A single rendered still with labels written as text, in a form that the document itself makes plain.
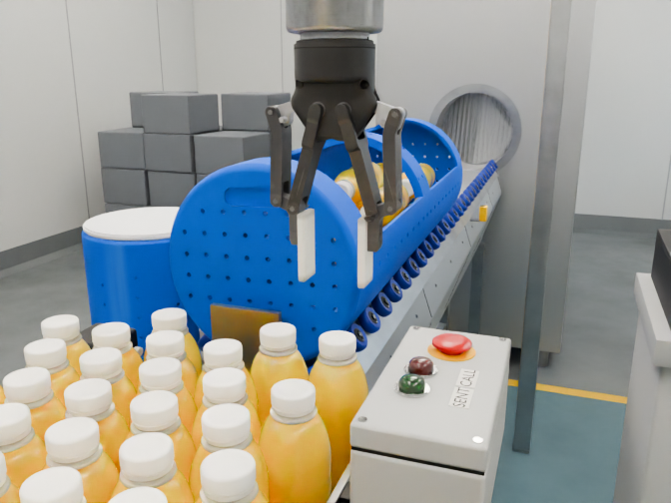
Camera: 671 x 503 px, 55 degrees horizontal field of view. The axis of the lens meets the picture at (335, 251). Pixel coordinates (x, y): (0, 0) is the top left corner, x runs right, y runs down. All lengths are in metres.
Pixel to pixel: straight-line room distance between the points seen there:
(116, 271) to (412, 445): 0.96
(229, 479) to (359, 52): 0.36
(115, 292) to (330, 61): 0.89
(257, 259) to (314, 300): 0.09
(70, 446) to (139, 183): 4.31
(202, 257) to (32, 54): 4.34
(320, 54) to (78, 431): 0.37
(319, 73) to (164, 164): 4.10
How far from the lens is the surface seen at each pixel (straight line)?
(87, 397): 0.60
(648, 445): 1.06
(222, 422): 0.53
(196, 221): 0.89
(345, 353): 0.66
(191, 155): 4.53
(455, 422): 0.49
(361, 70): 0.59
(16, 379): 0.65
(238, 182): 0.85
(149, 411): 0.56
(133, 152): 4.81
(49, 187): 5.23
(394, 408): 0.51
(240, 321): 0.85
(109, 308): 1.39
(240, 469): 0.48
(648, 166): 5.91
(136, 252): 1.32
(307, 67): 0.59
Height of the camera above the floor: 1.35
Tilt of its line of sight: 16 degrees down
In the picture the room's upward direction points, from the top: straight up
